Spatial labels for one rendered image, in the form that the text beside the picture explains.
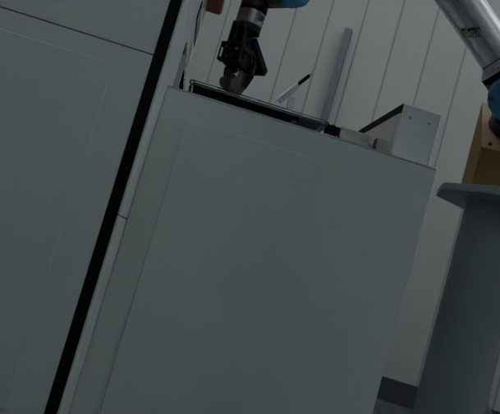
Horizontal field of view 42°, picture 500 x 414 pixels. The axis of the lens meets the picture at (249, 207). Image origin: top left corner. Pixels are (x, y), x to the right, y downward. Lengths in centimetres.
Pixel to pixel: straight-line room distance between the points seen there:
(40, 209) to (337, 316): 66
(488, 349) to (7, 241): 107
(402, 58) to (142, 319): 283
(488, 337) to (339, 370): 37
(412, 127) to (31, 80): 85
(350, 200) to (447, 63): 256
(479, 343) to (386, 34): 263
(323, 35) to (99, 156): 288
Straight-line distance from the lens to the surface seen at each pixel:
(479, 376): 163
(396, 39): 396
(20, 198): 123
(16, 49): 127
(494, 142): 168
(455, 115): 386
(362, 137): 173
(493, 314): 163
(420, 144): 158
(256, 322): 141
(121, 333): 141
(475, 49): 153
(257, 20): 181
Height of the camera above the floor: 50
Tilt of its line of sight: 5 degrees up
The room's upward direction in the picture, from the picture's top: 16 degrees clockwise
